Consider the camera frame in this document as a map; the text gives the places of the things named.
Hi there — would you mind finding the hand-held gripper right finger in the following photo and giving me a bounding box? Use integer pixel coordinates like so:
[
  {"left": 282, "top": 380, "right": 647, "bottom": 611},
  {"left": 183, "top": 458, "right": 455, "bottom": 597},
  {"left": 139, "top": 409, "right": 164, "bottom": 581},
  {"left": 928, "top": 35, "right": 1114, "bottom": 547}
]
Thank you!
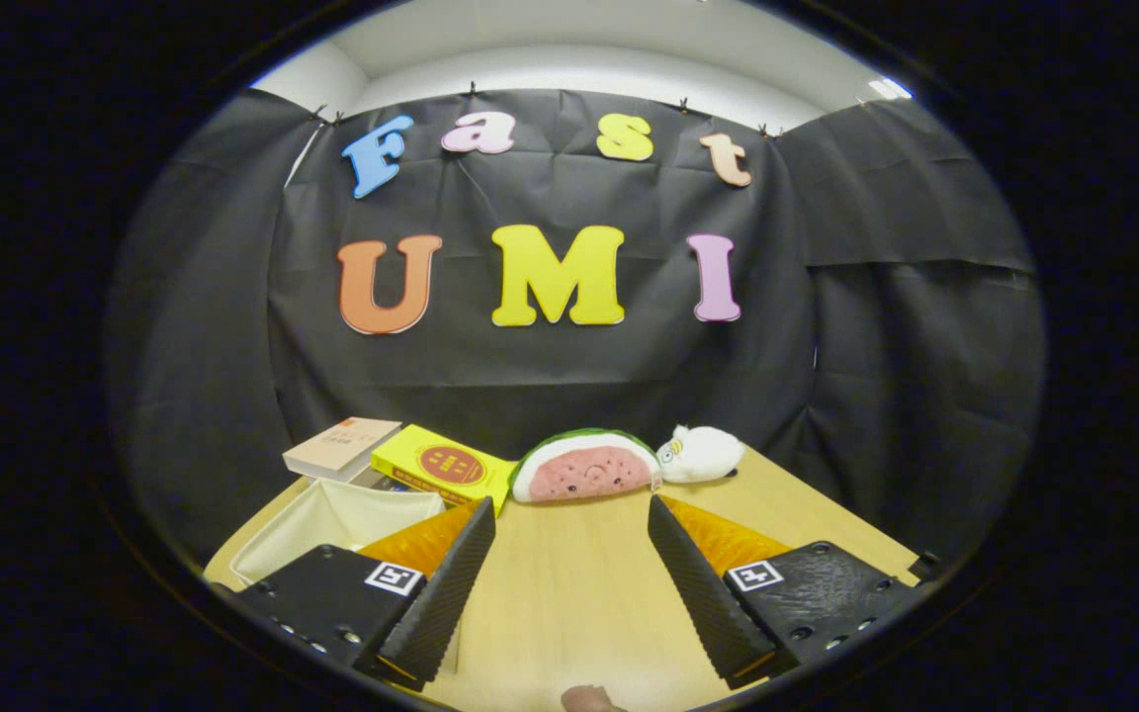
[{"left": 647, "top": 496, "right": 926, "bottom": 691}]

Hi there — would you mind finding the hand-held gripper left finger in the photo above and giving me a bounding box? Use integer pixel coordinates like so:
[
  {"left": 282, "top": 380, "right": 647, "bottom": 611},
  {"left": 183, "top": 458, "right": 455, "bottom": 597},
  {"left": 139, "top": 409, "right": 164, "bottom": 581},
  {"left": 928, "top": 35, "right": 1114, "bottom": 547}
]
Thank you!
[{"left": 233, "top": 497, "right": 498, "bottom": 693}]

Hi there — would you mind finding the beige fabric storage box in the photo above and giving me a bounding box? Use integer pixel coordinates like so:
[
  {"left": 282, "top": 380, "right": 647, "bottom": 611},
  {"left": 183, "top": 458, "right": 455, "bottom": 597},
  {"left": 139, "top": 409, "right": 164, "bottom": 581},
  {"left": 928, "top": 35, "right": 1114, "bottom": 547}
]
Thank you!
[{"left": 229, "top": 478, "right": 462, "bottom": 675}]

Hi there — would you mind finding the yellow book with red circle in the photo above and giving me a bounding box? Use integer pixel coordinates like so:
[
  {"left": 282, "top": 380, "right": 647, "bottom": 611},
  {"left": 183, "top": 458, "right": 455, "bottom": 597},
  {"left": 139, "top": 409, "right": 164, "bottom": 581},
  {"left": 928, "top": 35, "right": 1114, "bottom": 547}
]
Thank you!
[{"left": 371, "top": 424, "right": 519, "bottom": 515}]

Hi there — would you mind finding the white plush toy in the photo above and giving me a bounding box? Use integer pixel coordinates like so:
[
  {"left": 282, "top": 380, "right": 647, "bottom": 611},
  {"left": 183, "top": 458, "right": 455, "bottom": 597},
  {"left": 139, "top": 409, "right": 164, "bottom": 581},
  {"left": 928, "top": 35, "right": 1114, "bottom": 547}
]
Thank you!
[{"left": 656, "top": 424, "right": 746, "bottom": 485}]

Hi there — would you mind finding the watermelon slice plush toy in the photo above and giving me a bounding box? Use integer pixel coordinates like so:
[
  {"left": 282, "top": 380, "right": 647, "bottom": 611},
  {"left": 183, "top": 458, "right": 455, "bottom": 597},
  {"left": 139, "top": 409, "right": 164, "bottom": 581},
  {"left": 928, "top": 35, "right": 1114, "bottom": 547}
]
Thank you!
[{"left": 508, "top": 427, "right": 663, "bottom": 504}]

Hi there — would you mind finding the beige book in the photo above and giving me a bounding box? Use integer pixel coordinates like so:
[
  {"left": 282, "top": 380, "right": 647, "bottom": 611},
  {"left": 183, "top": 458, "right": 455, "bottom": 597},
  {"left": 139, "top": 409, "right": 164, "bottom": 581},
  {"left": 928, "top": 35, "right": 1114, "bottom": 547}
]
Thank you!
[{"left": 282, "top": 416, "right": 403, "bottom": 484}]

